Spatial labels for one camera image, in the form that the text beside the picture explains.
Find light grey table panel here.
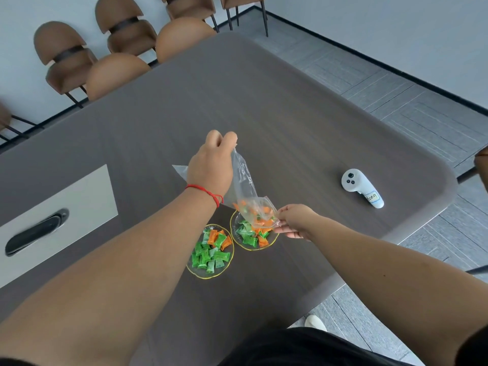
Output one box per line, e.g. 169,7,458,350
0,164,119,289

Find heap of mostly green candies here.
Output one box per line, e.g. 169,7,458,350
191,229,233,270

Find person's white shoe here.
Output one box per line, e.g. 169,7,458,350
304,315,328,333

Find black panel handle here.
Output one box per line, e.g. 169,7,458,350
5,208,70,257

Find white handheld controller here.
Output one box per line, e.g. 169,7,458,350
341,169,385,209

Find person's right hand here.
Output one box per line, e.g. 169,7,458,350
274,204,321,240

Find heap of green orange candies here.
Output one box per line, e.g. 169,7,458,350
236,220,273,248

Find clear plastic bag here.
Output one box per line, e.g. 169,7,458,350
172,148,282,230

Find red string bracelet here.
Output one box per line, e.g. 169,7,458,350
185,184,225,209

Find person's left hand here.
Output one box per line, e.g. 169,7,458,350
186,130,238,199

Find person's right forearm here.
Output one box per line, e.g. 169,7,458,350
307,216,488,366

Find wrapped candies in bag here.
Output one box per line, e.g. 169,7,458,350
233,200,276,229

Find person's left forearm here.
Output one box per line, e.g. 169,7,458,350
0,187,218,366

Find person's black clothing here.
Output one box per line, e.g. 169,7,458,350
219,327,418,366

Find gold-rimmed glass plate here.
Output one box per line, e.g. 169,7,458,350
230,209,280,251
186,223,235,280

